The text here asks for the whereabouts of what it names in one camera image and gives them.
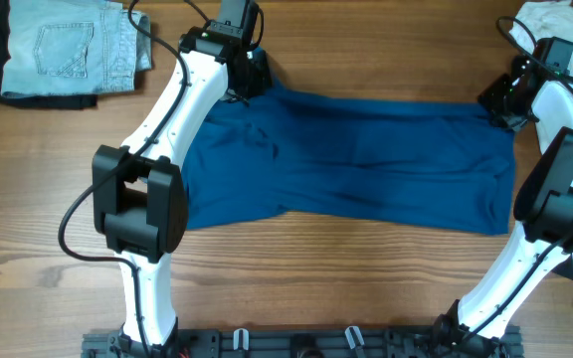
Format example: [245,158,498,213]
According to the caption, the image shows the dark blue polo shirt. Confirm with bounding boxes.
[179,47,516,237]

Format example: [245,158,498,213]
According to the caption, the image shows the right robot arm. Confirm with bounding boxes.
[429,37,573,357]

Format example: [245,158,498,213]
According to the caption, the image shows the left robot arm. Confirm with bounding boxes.
[93,1,266,357]

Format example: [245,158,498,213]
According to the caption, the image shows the light blue denim shorts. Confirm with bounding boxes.
[1,0,152,98]

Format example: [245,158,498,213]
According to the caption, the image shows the left black cable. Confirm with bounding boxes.
[57,0,266,357]

